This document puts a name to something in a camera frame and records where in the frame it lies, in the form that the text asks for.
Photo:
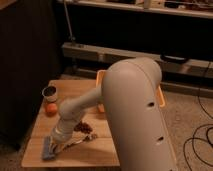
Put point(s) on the metal vertical pole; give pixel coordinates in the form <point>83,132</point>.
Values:
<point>72,37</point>

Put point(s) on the upper shelf board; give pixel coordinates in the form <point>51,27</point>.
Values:
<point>129,7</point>

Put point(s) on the orange fruit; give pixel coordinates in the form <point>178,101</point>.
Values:
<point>51,109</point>

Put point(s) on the orange plastic tray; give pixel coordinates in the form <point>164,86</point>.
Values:
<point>99,77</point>

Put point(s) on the grey metal rail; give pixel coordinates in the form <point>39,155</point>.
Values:
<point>109,55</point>

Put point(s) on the brown crumbs pile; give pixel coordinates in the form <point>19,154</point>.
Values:
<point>83,127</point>

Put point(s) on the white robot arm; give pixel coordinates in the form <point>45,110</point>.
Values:
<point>128,92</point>

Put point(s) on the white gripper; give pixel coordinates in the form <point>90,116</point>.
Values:
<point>61,135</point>

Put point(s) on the dark curtain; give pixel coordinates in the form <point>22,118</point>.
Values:
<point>29,58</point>

